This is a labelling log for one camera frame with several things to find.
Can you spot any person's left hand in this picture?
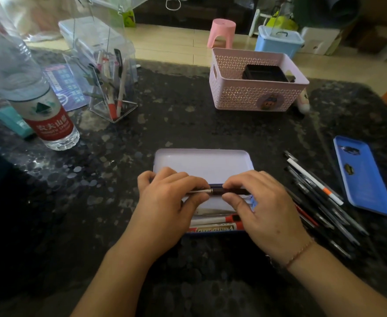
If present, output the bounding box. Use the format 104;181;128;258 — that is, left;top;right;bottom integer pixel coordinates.
122;167;211;261

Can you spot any person's right hand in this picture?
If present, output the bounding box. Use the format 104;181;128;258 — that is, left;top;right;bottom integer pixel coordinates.
222;170;314;266

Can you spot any dark pen with silver tip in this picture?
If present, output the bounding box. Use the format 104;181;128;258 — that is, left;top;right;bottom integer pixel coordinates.
186;184;252;196

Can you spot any person's left forearm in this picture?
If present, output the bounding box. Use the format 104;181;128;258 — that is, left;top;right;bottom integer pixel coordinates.
71;241;158;317

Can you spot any person's right forearm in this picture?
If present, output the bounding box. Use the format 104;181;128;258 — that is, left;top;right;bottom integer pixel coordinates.
285;241;387;317

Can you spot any white marker with red cap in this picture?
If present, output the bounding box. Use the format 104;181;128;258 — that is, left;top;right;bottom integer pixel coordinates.
189;214;242;227

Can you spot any white marker with red label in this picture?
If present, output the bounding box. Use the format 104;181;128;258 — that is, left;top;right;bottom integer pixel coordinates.
187;222;244;233

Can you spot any white pen with orange band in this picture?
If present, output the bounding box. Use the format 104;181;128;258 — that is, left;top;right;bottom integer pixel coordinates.
286;158;345;206

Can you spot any pink plastic lattice basket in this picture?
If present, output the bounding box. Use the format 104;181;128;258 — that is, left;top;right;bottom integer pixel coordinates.
209;48;310;112

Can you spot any pile of black pens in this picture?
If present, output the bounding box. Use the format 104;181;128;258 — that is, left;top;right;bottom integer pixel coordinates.
283;151;370;260

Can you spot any red and white marker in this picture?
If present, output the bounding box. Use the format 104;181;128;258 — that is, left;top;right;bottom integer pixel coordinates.
102;57;119;121

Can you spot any slim white pen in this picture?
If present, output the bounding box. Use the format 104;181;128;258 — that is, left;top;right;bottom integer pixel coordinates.
115;63;127;118

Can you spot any white plush pen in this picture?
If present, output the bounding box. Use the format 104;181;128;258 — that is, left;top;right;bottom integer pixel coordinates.
296;89;312;114

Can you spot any black plastic box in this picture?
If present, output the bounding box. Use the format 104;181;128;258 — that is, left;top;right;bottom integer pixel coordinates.
242;64;290;83

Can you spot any blue tin lid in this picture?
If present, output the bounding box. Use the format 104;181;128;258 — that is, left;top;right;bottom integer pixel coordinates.
333;135;387;216

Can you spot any blue printed leaflet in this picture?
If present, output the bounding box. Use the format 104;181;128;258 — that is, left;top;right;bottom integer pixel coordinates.
43;64;92;112

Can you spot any black pen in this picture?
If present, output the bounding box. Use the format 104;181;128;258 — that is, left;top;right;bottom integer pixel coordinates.
114;48;124;77

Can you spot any blue storage box white lid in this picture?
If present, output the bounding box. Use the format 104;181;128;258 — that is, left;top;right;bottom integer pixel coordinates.
255;25;305;60

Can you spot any teal eraser block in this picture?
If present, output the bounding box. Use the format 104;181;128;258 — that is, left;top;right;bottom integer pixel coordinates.
0;105;36;140

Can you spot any clear acrylic pen holder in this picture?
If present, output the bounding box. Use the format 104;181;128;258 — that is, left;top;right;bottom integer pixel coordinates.
63;0;140;124

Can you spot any pink plastic stool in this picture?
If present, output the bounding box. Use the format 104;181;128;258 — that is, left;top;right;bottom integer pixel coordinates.
207;18;237;49

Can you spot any white cardboard box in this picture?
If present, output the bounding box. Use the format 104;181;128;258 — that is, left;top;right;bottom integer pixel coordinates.
300;27;342;56

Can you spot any clear water bottle red label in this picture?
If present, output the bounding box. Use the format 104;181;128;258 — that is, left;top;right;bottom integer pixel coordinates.
0;0;80;151

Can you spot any yellow-green bag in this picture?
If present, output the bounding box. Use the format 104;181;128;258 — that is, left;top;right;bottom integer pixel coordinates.
266;15;299;32

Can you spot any white chair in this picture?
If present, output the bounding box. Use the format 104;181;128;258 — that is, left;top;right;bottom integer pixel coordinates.
248;9;271;37

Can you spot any clear plastic storage box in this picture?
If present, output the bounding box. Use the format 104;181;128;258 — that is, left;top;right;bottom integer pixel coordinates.
58;17;138;83

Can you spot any green plastic bag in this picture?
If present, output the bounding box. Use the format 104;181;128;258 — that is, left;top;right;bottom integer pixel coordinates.
122;10;137;28

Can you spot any thin red string bracelet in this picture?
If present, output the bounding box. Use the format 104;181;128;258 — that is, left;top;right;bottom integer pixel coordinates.
284;239;315;270

